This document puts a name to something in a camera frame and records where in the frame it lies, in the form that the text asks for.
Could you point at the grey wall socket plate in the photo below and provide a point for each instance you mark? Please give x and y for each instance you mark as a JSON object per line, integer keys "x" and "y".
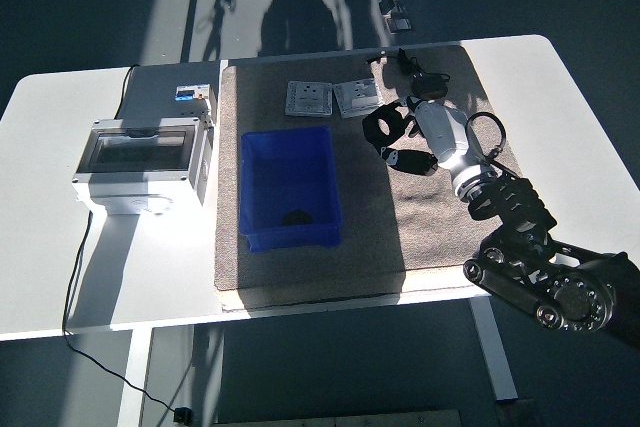
{"x": 308, "y": 98}
{"x": 357, "y": 97}

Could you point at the white table leg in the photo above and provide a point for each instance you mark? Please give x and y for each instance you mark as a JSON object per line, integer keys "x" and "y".
{"x": 492, "y": 347}
{"x": 132, "y": 377}

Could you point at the grey floor socket box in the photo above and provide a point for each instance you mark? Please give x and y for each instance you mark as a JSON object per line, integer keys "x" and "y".
{"x": 400, "y": 23}

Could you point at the grey-brown mat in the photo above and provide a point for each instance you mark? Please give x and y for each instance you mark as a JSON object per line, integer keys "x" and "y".
{"x": 430, "y": 232}

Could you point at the small blue white breaker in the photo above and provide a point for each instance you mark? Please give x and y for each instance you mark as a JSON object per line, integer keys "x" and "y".
{"x": 190, "y": 93}

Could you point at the blue plastic box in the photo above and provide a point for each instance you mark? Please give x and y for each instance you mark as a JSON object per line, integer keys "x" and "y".
{"x": 290, "y": 167}

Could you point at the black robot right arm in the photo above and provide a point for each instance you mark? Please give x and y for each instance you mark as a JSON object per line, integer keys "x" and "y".
{"x": 575, "y": 297}

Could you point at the black plastic nut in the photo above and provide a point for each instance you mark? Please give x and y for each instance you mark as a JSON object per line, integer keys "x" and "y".
{"x": 297, "y": 218}

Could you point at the grey electrical distribution box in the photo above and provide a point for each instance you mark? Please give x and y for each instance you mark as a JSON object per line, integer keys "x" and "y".
{"x": 137, "y": 182}

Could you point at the black floor plug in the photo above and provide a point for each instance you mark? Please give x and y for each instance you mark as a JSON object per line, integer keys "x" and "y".
{"x": 182, "y": 414}

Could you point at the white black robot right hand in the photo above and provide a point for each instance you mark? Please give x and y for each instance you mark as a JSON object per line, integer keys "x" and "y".
{"x": 445, "y": 129}

